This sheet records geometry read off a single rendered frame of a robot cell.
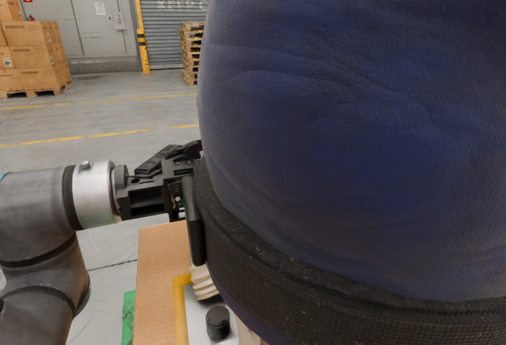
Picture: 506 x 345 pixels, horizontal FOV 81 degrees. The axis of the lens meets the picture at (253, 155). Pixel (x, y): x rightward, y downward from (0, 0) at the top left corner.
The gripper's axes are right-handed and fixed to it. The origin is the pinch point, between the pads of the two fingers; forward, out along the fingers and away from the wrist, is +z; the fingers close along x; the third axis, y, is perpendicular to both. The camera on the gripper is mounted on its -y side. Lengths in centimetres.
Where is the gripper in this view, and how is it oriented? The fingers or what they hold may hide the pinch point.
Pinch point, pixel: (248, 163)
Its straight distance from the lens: 49.5
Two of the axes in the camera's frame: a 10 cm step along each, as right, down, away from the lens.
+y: 3.2, 4.0, -8.6
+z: 9.5, -1.3, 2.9
